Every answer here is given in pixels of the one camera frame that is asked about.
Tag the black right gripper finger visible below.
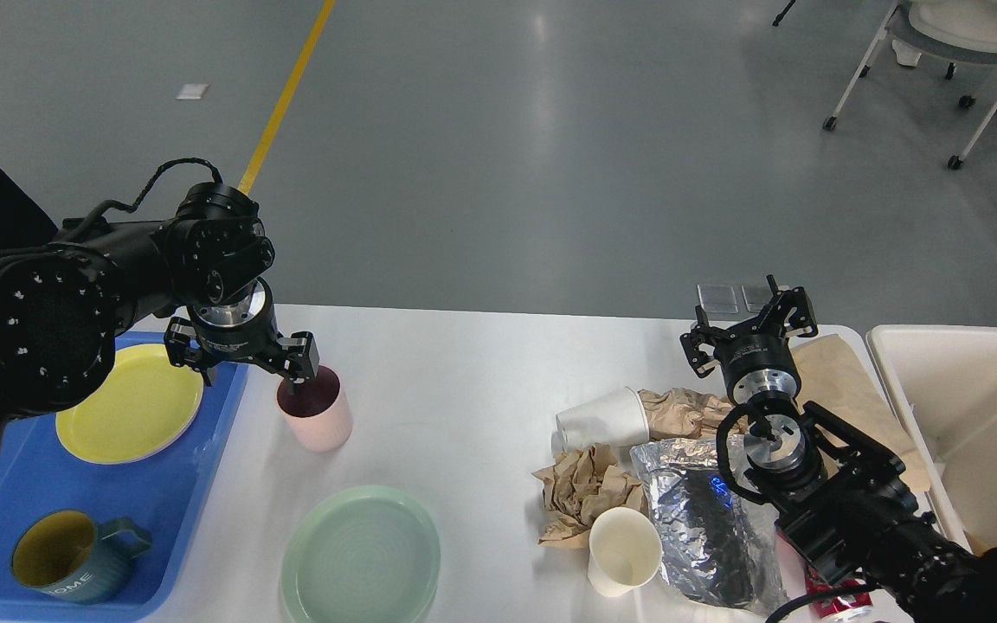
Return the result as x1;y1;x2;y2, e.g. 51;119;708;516
750;275;819;339
679;305;729;378

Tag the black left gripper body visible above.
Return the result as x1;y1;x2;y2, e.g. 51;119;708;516
183;279;287;369

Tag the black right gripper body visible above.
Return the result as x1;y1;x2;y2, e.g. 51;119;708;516
717;330;801;405

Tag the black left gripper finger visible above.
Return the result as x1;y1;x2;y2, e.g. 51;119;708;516
163;317;217;387
278;331;320;385

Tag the pink mug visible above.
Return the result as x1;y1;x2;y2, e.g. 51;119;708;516
276;364;355;453

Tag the green plate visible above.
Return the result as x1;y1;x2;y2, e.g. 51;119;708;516
280;485;441;622

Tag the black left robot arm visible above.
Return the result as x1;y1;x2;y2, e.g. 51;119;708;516
0;167;319;446

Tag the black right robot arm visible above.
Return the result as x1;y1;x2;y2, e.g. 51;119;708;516
680;276;997;622

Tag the floor outlet plate right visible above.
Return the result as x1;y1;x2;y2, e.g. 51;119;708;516
741;284;784;315

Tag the floor outlet plate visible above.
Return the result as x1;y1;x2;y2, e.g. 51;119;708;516
696;283;740;315
741;284;784;315

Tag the crumpled brown paper back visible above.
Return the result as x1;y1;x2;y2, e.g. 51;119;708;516
637;388;735;440

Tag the crumpled brown paper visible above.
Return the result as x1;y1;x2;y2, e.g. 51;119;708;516
637;388;735;440
531;443;648;549

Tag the floor outlet plate left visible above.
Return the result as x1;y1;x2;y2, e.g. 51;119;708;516
696;283;740;315

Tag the yellow plate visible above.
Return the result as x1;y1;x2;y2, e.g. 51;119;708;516
55;344;204;466

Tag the flat brown paper bag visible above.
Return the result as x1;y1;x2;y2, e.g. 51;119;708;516
792;335;931;492

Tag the white paper cup lying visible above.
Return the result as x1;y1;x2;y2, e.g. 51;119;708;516
556;387;652;451

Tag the crumpled brown paper front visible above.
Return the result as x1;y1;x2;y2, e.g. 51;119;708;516
531;443;648;549

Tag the silver foil bag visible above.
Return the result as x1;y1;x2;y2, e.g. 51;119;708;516
629;438;787;618

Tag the blue plastic tray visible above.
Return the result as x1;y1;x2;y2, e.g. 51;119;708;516
0;331;252;623

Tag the white paper cup upright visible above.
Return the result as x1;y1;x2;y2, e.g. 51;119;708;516
587;506;662;598

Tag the white plastic bin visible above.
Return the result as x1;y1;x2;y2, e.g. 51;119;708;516
866;324;997;555

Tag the red soda can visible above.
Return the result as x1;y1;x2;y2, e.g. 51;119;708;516
765;557;873;622

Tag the teal mug yellow inside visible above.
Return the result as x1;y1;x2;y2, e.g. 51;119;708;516
10;509;153;606

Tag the white rolling chair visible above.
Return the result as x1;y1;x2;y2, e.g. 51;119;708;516
823;1;997;170

